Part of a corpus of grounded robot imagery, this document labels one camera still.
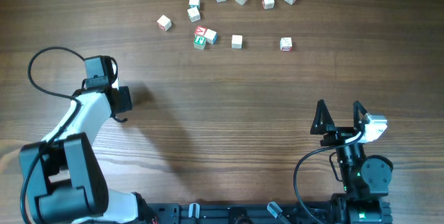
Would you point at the wooden block blue side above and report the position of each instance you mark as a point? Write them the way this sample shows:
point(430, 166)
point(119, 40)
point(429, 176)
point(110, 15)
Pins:
point(210, 36)

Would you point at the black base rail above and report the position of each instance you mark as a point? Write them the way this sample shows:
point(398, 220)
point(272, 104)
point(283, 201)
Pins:
point(260, 213)

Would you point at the plain wooden block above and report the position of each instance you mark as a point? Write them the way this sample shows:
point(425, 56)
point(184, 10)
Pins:
point(194, 14)
point(237, 41)

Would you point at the wooden block red underside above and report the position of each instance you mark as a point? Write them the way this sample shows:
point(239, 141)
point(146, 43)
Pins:
point(164, 23)

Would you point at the red letter wooden block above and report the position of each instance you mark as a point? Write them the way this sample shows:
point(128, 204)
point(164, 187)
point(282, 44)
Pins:
point(200, 31)

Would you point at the wooden block blue edge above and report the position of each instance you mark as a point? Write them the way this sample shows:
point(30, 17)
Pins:
point(194, 4)

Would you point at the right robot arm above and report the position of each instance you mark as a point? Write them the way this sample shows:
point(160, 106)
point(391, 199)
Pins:
point(365, 178)

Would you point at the wooden block red base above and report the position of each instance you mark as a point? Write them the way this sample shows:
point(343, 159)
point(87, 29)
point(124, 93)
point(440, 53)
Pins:
point(286, 44)

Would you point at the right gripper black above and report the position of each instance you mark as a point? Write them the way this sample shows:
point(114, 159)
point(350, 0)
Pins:
point(338, 133)

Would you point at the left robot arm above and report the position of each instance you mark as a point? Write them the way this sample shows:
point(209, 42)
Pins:
point(63, 182)

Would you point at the wooden block red side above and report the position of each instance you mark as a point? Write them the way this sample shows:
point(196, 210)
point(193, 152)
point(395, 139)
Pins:
point(268, 4)

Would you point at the green letter wooden block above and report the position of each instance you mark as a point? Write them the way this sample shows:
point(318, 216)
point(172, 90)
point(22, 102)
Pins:
point(199, 42)

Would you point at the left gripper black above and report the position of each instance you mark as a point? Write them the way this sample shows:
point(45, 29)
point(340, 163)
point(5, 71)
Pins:
point(126, 102)

